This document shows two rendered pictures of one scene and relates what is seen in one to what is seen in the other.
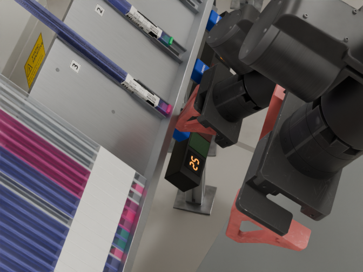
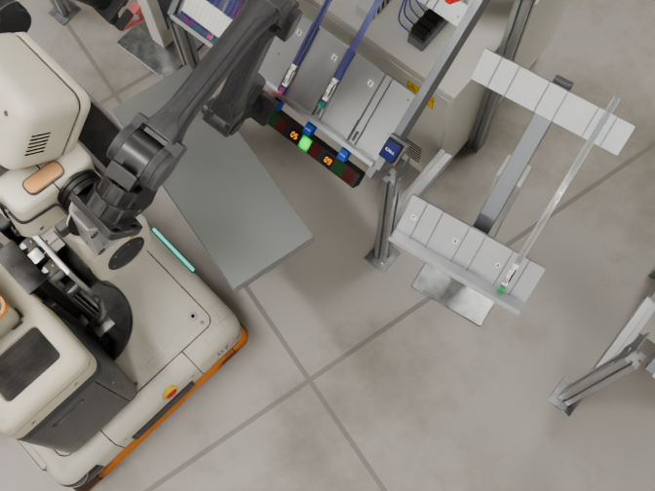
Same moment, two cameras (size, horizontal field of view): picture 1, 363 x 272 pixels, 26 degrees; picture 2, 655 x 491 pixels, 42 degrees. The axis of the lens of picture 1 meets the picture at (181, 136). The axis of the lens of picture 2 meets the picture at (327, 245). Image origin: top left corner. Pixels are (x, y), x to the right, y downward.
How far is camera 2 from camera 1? 185 cm
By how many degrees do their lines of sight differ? 50
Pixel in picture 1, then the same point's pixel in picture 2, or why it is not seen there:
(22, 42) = (415, 75)
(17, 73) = (400, 72)
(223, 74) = (267, 106)
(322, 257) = (189, 159)
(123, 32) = (325, 73)
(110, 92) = (288, 54)
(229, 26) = not seen: hidden behind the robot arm
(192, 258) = (337, 232)
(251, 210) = not seen: outside the picture
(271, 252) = (205, 137)
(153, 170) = not seen: hidden behind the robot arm
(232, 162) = (400, 294)
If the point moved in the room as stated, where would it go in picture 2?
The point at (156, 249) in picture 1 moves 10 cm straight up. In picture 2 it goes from (355, 214) to (356, 203)
